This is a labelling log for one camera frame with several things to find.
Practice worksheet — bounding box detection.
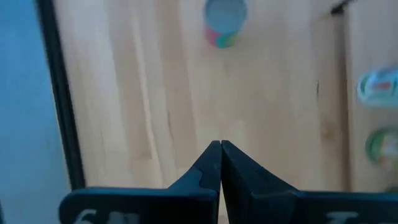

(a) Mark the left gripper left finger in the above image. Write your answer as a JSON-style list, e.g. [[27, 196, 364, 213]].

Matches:
[[58, 140, 222, 224]]

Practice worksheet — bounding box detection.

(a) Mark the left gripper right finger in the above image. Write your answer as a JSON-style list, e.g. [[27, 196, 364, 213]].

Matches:
[[221, 140, 398, 224]]

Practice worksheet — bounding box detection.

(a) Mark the light green tin can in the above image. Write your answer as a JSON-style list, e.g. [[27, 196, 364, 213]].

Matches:
[[365, 126, 398, 166]]

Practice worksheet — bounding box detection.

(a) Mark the white can blue print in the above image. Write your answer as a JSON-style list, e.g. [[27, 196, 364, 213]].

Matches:
[[356, 65, 398, 108]]

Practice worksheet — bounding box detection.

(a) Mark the pink green blue can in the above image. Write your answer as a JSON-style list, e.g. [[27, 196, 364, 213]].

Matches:
[[203, 0, 249, 49]]

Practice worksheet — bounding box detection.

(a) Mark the black aluminium table frame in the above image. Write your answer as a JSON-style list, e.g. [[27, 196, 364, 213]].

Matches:
[[33, 0, 86, 191]]

